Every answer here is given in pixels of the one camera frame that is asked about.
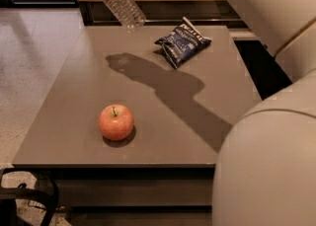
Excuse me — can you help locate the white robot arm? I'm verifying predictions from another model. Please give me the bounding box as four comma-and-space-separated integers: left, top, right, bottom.
212, 0, 316, 226

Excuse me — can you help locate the red apple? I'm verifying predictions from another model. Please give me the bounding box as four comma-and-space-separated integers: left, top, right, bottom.
99, 104, 134, 141

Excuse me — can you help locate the grey table drawer unit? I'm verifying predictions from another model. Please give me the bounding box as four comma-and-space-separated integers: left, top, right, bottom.
34, 166, 216, 226

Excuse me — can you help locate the blue chip bag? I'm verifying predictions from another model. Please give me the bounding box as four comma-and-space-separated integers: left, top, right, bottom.
155, 17, 212, 69

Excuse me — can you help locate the clear plastic water bottle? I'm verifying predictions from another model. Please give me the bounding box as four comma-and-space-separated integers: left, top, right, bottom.
101, 0, 146, 33

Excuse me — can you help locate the black chair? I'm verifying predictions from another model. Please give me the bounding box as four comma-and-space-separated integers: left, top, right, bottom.
0, 168, 59, 226

